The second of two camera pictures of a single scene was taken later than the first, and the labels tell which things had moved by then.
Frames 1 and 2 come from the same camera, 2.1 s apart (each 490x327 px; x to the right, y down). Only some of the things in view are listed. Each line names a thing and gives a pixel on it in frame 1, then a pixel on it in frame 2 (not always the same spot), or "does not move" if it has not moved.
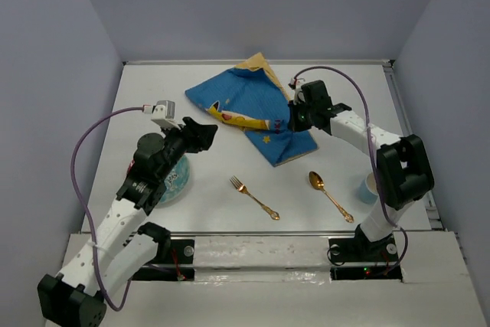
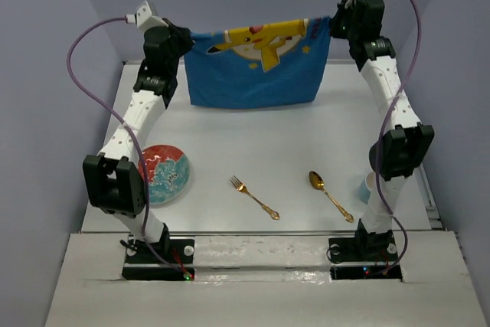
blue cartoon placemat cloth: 249,96 -> 273,63
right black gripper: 292,123 -> 337,31
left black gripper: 198,137 -> 181,36
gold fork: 241,188 does not move
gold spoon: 318,183 does not move
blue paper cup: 367,192 does not move
